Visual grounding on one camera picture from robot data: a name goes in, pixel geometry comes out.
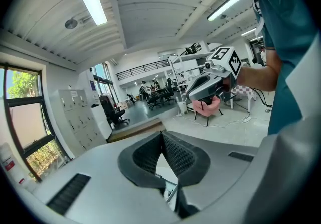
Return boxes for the checkered white table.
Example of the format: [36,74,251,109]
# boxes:
[229,84,257,114]

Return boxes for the white shelf rack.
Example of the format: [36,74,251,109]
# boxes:
[167,51,214,114]

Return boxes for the person's right hand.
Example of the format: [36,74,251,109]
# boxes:
[220,77,232,92]

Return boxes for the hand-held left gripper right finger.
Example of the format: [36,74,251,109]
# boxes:
[162,131,211,220]

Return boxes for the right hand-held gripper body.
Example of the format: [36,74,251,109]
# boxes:
[186,46,243,103]

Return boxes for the black framed window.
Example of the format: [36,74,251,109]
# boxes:
[0,63,71,183]

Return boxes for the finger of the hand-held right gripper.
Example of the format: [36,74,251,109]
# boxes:
[192,81,209,94]
[193,76,210,90]

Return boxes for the black office chair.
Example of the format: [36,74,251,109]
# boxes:
[98,93,131,126]
[144,91,162,111]
[166,78,177,105]

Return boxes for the pink chair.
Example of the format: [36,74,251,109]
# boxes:
[191,96,224,127]

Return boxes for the white lanyard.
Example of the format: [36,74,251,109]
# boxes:
[252,0,265,38]

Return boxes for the person's right forearm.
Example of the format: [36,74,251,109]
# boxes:
[237,47,283,92]

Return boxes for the white locker cabinet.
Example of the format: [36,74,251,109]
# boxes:
[57,88,108,151]

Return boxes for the round ceiling lamp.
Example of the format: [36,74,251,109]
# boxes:
[64,18,79,30]

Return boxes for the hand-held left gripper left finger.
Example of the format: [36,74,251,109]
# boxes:
[117,131,167,196]

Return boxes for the low white cabinet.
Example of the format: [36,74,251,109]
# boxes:
[90,104,113,139]

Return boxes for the black balcony railing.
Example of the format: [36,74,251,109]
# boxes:
[115,59,170,81]

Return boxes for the black cable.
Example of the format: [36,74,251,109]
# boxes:
[250,88,274,108]

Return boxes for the person's teal shirt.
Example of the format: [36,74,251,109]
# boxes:
[247,0,317,135]

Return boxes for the white bottle red label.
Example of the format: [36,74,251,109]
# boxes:
[0,142,26,186]

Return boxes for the white bin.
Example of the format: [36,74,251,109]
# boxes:
[176,100,188,115]

